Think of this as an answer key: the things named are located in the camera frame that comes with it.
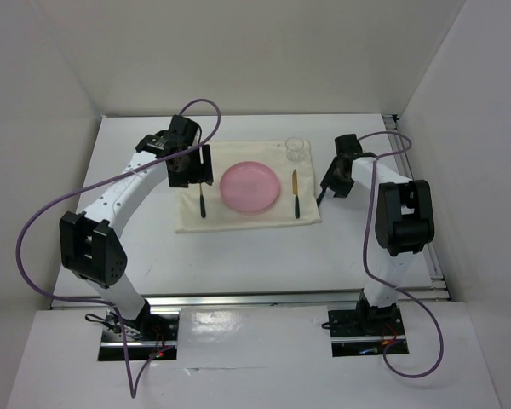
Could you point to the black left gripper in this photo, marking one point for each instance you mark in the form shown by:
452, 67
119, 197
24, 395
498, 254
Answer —
202, 172

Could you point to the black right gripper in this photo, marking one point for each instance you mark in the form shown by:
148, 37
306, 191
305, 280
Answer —
342, 191

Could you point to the cream cloth placemat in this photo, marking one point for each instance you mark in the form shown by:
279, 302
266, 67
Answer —
280, 214

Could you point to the gold fork green handle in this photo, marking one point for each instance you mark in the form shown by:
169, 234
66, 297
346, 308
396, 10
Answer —
202, 205

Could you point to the pink round plate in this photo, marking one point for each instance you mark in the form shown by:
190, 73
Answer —
249, 187

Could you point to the clear plastic cup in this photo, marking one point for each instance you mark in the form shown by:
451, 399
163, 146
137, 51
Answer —
294, 149

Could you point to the gold knife green handle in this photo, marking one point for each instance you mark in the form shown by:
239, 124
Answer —
296, 194

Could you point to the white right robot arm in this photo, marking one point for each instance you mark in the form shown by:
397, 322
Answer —
401, 223

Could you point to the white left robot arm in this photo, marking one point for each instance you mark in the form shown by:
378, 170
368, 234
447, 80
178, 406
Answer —
90, 240

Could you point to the gold spoon green handle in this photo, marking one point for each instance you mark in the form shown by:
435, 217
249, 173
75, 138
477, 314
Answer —
320, 197

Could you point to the aluminium right frame rail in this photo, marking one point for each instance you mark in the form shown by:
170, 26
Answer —
427, 264

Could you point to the aluminium frame rail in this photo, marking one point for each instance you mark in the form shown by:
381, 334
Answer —
285, 298
427, 264

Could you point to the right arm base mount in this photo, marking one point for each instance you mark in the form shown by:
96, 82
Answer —
349, 337

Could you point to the aluminium front frame rail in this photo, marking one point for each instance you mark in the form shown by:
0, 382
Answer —
285, 298

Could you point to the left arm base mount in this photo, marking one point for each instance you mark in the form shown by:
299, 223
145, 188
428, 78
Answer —
160, 340

